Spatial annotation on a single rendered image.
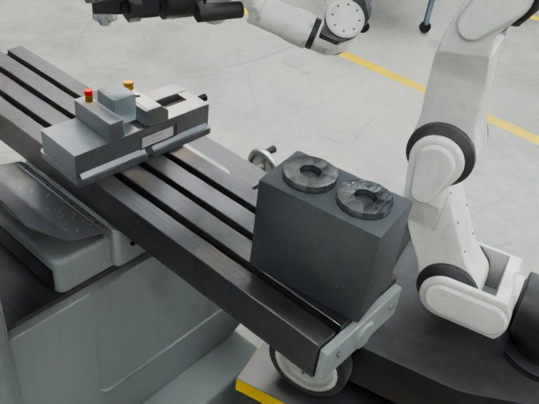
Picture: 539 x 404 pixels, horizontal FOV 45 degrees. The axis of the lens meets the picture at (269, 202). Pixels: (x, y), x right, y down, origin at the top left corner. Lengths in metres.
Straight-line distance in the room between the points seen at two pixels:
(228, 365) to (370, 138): 1.79
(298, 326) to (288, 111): 2.53
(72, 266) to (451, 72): 0.83
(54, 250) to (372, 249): 0.66
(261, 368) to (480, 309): 0.55
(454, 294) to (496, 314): 0.10
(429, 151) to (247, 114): 2.19
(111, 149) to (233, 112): 2.15
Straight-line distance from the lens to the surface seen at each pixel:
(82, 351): 1.54
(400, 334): 1.61
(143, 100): 1.40
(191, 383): 1.90
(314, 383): 1.64
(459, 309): 1.56
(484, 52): 1.27
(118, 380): 1.72
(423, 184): 1.39
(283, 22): 1.36
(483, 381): 1.59
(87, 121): 1.40
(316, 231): 1.03
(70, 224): 1.35
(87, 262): 1.39
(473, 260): 1.58
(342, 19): 1.34
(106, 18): 1.31
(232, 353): 1.97
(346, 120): 3.53
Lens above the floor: 1.72
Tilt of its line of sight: 37 degrees down
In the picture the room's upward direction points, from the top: 7 degrees clockwise
